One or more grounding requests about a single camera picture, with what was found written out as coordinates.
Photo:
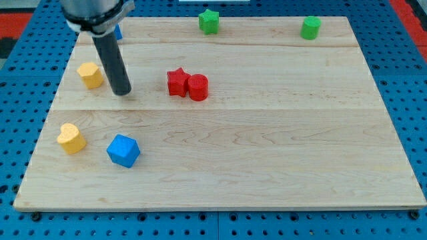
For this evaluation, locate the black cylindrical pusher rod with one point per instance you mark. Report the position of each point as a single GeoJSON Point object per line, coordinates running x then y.
{"type": "Point", "coordinates": [112, 61]}

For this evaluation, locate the red star block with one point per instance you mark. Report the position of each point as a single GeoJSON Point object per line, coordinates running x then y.
{"type": "Point", "coordinates": [177, 82]}

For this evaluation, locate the red cylinder block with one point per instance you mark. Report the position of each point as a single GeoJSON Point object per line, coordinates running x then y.
{"type": "Point", "coordinates": [198, 86]}

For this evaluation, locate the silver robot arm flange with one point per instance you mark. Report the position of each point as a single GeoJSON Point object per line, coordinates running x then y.
{"type": "Point", "coordinates": [97, 17]}

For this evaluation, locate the green cylinder block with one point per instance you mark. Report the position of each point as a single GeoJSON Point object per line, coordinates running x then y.
{"type": "Point", "coordinates": [310, 27]}

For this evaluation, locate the green star block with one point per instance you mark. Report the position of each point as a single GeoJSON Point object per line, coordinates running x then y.
{"type": "Point", "coordinates": [209, 22]}

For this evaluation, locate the yellow heart block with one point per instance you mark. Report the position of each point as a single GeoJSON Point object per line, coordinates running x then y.
{"type": "Point", "coordinates": [71, 139]}

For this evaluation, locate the blue cube block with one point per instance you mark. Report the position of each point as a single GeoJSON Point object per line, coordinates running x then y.
{"type": "Point", "coordinates": [123, 151]}

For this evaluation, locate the small blue block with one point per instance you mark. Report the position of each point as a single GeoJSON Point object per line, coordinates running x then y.
{"type": "Point", "coordinates": [118, 33]}

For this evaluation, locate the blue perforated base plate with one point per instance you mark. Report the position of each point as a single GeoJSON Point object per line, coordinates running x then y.
{"type": "Point", "coordinates": [33, 70]}

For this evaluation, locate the wooden board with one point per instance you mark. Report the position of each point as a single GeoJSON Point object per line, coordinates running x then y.
{"type": "Point", "coordinates": [288, 125]}

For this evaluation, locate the yellow hexagon block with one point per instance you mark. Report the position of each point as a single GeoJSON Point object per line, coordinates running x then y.
{"type": "Point", "coordinates": [90, 75]}

